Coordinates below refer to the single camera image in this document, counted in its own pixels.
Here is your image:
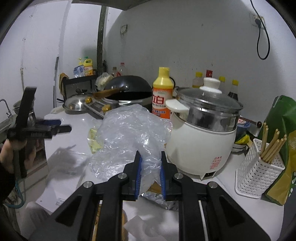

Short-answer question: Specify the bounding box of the yellow tissue pack wrapper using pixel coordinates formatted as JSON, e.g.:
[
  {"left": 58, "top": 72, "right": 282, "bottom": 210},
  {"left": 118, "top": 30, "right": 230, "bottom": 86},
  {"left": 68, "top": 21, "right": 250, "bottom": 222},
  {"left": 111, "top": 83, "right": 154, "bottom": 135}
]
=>
[{"left": 87, "top": 128, "right": 102, "bottom": 154}]

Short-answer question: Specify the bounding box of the clear plastic bag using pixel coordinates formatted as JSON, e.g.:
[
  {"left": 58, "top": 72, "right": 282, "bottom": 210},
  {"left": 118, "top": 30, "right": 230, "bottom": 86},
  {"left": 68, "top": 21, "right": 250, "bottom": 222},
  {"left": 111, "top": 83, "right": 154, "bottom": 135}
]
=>
[{"left": 90, "top": 104, "right": 173, "bottom": 193}]

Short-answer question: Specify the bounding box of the person's left hand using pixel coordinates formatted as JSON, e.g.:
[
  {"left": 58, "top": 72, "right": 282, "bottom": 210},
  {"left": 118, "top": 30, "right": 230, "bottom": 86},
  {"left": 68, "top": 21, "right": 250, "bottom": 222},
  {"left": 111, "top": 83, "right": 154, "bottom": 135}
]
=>
[{"left": 1, "top": 139, "right": 37, "bottom": 174}]

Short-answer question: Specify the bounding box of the silver foil snack wrapper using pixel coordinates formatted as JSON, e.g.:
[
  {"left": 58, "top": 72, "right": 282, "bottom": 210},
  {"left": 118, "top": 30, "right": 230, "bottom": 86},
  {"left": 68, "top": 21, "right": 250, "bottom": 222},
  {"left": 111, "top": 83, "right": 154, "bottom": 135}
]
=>
[{"left": 141, "top": 182, "right": 179, "bottom": 211}]

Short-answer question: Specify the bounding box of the steel sink faucet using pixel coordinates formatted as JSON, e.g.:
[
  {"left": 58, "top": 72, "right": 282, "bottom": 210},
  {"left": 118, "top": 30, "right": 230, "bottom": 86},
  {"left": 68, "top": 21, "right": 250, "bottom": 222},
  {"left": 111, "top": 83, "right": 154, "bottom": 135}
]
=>
[{"left": 0, "top": 98, "right": 13, "bottom": 118}]

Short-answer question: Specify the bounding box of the stainless steel wok lid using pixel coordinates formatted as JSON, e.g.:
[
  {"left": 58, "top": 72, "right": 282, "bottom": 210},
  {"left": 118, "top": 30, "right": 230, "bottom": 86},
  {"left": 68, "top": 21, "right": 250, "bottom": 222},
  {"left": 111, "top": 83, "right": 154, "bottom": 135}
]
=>
[{"left": 62, "top": 94, "right": 90, "bottom": 114}]

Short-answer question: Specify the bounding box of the white electric cooking pot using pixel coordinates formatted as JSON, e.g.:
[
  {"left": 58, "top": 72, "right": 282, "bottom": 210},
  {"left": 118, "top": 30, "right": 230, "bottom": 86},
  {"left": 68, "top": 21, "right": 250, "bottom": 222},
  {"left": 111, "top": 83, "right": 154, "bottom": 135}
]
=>
[{"left": 166, "top": 113, "right": 236, "bottom": 179}]

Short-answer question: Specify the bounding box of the yellow cloth on rack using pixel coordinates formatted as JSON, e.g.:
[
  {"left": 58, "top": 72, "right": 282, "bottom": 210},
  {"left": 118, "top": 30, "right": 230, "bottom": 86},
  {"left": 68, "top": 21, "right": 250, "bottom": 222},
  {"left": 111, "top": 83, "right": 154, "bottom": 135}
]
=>
[{"left": 59, "top": 73, "right": 69, "bottom": 96}]

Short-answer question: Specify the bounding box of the black metal rack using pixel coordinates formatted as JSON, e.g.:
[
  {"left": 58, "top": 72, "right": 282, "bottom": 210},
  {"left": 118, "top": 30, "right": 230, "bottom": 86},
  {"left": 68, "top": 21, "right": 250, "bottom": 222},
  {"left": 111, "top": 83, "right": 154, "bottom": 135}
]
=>
[{"left": 63, "top": 75, "right": 97, "bottom": 98}]

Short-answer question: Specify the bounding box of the steel induction cooktop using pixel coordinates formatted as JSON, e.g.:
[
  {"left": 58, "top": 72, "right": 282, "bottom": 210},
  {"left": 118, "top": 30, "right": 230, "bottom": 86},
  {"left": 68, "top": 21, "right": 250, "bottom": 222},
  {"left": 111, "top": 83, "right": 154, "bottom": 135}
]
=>
[{"left": 83, "top": 96, "right": 153, "bottom": 119}]

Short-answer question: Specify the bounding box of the white paper sheet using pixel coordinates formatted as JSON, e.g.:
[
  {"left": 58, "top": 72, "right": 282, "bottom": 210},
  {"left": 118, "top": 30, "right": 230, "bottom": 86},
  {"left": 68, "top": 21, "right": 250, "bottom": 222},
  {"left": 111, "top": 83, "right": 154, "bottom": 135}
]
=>
[{"left": 36, "top": 175, "right": 99, "bottom": 213}]

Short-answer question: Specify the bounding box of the bag of white food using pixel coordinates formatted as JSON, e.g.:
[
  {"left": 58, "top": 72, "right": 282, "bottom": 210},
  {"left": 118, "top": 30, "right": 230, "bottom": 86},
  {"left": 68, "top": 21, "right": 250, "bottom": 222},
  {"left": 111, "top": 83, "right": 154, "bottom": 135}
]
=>
[{"left": 95, "top": 72, "right": 114, "bottom": 91}]

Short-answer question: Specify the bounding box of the yellow dish soap jug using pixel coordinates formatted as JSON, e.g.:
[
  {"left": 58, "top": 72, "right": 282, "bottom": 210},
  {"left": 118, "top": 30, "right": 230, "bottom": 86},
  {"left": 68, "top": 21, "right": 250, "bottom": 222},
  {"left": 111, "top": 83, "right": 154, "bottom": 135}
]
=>
[{"left": 79, "top": 57, "right": 93, "bottom": 76}]

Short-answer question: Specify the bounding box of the white perforated chopstick holder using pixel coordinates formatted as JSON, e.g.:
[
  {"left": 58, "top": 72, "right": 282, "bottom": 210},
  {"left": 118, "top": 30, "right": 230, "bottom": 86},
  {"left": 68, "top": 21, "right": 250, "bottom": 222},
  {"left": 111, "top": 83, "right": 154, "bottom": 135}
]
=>
[{"left": 235, "top": 138, "right": 285, "bottom": 199}]

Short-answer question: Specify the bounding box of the red label plastic bottle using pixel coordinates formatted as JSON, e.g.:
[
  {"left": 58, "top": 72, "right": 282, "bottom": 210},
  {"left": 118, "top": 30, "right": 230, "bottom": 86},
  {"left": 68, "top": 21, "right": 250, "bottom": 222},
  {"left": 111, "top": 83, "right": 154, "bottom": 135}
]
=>
[{"left": 116, "top": 62, "right": 126, "bottom": 77}]

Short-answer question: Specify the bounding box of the glass pot lid white knob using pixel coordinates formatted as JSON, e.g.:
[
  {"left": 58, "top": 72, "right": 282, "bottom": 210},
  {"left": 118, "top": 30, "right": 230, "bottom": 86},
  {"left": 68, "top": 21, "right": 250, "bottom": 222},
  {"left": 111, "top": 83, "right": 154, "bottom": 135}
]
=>
[{"left": 177, "top": 77, "right": 243, "bottom": 113}]

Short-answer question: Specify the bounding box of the yellow orange detergent bottle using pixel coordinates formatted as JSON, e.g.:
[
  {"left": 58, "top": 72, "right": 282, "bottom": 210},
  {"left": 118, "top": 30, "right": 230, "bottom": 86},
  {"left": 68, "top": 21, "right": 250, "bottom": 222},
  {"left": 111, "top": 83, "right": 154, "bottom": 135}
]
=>
[{"left": 152, "top": 67, "right": 174, "bottom": 119}]

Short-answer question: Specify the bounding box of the wooden chopsticks bundle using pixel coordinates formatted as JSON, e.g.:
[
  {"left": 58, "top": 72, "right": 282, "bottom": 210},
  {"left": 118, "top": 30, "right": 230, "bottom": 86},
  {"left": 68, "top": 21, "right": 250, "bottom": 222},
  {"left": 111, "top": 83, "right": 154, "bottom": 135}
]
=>
[{"left": 259, "top": 123, "right": 287, "bottom": 164}]

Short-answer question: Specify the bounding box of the yellow cap oil bottle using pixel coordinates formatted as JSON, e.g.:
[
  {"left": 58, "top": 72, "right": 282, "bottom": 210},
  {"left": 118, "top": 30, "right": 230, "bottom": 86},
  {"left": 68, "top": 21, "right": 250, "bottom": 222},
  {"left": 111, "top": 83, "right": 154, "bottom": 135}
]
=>
[{"left": 192, "top": 72, "right": 204, "bottom": 88}]

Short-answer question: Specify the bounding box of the dark soy sauce bottle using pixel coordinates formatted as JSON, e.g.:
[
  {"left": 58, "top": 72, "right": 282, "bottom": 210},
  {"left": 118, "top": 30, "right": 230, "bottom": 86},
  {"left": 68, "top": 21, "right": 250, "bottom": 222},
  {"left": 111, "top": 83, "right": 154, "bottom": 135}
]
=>
[{"left": 228, "top": 79, "right": 239, "bottom": 100}]

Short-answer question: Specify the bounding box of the red cap sauce bottle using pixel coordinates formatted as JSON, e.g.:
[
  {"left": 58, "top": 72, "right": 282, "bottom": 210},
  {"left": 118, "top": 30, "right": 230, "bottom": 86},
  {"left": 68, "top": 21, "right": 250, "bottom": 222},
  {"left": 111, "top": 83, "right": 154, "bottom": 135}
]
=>
[{"left": 206, "top": 70, "right": 213, "bottom": 77}]

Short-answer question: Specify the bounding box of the green yellow rice bag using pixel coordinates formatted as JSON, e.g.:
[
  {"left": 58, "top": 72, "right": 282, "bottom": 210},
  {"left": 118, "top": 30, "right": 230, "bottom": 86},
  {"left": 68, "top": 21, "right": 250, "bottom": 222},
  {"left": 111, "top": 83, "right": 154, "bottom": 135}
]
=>
[{"left": 265, "top": 95, "right": 296, "bottom": 205}]

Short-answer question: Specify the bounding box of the black wok wooden handle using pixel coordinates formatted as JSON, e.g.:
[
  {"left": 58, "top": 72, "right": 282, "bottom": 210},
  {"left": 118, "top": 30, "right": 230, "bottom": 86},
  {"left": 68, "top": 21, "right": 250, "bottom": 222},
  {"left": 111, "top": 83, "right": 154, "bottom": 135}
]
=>
[{"left": 92, "top": 75, "right": 152, "bottom": 104}]

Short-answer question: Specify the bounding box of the black power cable on wall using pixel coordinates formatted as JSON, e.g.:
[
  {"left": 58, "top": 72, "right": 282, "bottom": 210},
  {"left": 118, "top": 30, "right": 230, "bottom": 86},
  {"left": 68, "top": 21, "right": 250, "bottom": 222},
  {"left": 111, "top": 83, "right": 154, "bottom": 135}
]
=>
[{"left": 249, "top": 0, "right": 271, "bottom": 60}]

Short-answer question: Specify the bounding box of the white wall socket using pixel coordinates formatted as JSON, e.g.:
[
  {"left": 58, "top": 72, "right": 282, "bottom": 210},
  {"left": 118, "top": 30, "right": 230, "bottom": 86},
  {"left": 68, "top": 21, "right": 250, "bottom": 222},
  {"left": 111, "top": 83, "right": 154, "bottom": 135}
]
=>
[{"left": 249, "top": 13, "right": 265, "bottom": 29}]

